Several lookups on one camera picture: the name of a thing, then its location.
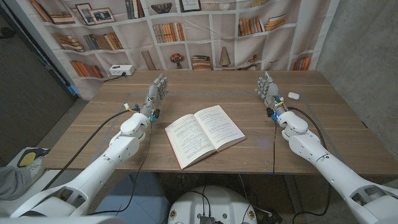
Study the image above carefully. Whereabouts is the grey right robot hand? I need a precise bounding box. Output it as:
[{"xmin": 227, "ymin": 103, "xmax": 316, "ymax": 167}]
[{"xmin": 254, "ymin": 71, "xmax": 289, "ymax": 116}]

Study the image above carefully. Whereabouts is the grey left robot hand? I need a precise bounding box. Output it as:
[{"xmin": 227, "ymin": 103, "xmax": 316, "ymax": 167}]
[{"xmin": 139, "ymin": 73, "xmax": 170, "ymax": 118}]

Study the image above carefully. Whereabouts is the open book red cover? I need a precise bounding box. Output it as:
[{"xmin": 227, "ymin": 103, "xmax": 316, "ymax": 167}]
[{"xmin": 164, "ymin": 105, "xmax": 247, "ymax": 171}]

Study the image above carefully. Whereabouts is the white power strip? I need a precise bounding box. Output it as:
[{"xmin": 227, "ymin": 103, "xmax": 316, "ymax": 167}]
[{"xmin": 109, "ymin": 64, "xmax": 136, "ymax": 77}]

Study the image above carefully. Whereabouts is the printed bookshelf backdrop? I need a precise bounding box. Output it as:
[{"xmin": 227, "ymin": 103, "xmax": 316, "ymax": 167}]
[{"xmin": 6, "ymin": 0, "xmax": 340, "ymax": 101}]

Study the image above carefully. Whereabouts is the grey table leg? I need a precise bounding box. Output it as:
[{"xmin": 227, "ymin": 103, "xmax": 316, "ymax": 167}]
[{"xmin": 284, "ymin": 174, "xmax": 304, "ymax": 215}]

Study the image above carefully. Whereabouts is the blue floor mat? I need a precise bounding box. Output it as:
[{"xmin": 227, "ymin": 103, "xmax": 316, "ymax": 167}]
[{"xmin": 93, "ymin": 172, "xmax": 171, "ymax": 224}]

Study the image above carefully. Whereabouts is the black floor adapter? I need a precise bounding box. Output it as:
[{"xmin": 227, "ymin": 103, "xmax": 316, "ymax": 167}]
[{"xmin": 255, "ymin": 207, "xmax": 283, "ymax": 224}]

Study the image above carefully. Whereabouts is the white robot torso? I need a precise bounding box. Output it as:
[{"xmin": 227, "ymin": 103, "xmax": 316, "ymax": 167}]
[{"xmin": 167, "ymin": 185, "xmax": 258, "ymax": 224}]

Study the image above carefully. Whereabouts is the grey finned torso module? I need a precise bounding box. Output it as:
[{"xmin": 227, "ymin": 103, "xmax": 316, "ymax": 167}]
[{"xmin": 198, "ymin": 214, "xmax": 216, "ymax": 224}]

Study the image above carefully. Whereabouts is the white floor board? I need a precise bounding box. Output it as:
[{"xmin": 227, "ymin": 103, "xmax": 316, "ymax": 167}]
[{"xmin": 0, "ymin": 146, "xmax": 63, "ymax": 217}]

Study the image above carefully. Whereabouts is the white sneaker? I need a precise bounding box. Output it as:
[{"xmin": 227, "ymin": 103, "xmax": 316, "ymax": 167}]
[{"xmin": 26, "ymin": 155, "xmax": 46, "ymax": 184}]

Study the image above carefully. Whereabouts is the yellow and black pad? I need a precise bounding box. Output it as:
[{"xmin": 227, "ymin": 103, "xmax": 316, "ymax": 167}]
[{"xmin": 17, "ymin": 147, "xmax": 52, "ymax": 169}]

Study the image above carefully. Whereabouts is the grey trouser leg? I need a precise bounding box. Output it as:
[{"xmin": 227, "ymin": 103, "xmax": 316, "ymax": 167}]
[{"xmin": 0, "ymin": 166, "xmax": 32, "ymax": 201}]

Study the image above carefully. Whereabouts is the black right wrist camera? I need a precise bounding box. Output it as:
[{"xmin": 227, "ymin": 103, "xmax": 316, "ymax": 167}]
[{"xmin": 266, "ymin": 107, "xmax": 278, "ymax": 122}]

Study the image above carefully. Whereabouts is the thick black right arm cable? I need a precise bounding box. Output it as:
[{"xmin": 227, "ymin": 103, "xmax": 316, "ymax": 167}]
[{"xmin": 287, "ymin": 106, "xmax": 332, "ymax": 224}]

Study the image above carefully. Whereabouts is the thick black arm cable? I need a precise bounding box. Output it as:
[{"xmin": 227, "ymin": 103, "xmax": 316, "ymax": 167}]
[
  {"xmin": 287, "ymin": 106, "xmax": 332, "ymax": 224},
  {"xmin": 42, "ymin": 108, "xmax": 140, "ymax": 191}
]

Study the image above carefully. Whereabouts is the black power strip cable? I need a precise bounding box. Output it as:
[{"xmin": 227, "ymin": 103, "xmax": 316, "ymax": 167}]
[{"xmin": 103, "ymin": 73, "xmax": 127, "ymax": 83}]

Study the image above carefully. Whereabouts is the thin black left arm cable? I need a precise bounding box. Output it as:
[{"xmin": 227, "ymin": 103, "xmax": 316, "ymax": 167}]
[{"xmin": 88, "ymin": 121, "xmax": 154, "ymax": 216}]

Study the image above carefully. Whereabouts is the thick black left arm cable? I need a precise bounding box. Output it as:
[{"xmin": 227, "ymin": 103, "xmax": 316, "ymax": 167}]
[{"xmin": 42, "ymin": 108, "xmax": 140, "ymax": 191}]

